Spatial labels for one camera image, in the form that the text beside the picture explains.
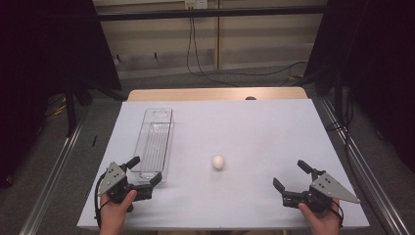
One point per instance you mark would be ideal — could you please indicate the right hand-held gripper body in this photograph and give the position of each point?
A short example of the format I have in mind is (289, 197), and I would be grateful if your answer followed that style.
(326, 187)

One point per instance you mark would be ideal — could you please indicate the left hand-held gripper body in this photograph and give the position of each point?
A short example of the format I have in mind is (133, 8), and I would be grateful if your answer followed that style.
(112, 178)

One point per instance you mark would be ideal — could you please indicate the clear plastic storage container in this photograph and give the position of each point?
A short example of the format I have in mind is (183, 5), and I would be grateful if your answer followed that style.
(155, 137)

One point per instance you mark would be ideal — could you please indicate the white egg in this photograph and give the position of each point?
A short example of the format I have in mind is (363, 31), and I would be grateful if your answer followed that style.
(218, 162)

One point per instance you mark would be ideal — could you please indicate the person's left hand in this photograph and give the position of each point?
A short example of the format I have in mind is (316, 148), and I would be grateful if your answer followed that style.
(114, 213)

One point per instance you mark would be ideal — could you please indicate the person's right hand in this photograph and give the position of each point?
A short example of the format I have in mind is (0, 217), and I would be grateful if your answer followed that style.
(323, 223)

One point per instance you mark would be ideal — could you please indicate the small black floor item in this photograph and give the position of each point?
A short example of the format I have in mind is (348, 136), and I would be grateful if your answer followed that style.
(94, 141)

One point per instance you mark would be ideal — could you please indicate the white table cover sheet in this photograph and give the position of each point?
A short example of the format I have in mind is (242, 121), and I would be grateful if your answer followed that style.
(244, 137)

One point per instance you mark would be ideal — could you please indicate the black metal stand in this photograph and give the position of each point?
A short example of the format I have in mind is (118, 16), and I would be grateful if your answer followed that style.
(339, 98)
(70, 111)

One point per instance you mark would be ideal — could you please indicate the dark round table grommet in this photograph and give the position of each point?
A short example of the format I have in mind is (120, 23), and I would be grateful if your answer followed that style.
(250, 98)

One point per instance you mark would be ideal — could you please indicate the light wooden table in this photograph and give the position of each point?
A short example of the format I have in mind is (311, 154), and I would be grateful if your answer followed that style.
(195, 94)

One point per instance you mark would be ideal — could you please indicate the black curtain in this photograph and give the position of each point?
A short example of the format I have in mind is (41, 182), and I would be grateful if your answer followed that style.
(49, 65)
(375, 65)

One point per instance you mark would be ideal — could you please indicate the black horizontal metal bar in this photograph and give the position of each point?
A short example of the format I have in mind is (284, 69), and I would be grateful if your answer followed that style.
(208, 13)

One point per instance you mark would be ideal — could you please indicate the silver metal floor rail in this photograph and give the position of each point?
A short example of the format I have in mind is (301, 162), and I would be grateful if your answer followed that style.
(368, 169)
(55, 173)

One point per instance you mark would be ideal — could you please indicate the white wall outlet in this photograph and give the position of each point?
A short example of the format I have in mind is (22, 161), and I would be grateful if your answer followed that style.
(195, 4)

